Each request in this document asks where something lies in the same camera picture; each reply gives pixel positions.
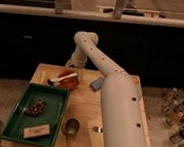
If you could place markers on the red bowl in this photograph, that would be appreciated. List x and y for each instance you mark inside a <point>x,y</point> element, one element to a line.
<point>69,83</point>

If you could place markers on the spice bottle rack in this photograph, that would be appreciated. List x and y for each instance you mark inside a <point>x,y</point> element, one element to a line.
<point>173,108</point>

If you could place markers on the wooden block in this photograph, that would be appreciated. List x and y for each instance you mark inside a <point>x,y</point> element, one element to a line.
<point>36,131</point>

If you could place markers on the small metal cup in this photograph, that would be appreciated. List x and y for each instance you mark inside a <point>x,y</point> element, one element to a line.
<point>71,127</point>

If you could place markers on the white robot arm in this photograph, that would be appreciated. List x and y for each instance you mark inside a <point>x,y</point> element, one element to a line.
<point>120,95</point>

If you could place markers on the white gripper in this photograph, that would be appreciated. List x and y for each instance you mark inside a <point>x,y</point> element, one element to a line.
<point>78,59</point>

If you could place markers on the blue sponge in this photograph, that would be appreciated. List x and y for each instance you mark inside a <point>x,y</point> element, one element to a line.
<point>97,84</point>

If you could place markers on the green plastic tray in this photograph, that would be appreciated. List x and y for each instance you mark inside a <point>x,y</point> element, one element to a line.
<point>56,100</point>

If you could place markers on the bunch of red grapes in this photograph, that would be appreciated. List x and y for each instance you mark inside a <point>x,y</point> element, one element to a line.
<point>36,109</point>

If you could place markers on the white handled brush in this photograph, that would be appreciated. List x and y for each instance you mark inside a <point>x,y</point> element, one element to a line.
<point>52,81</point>

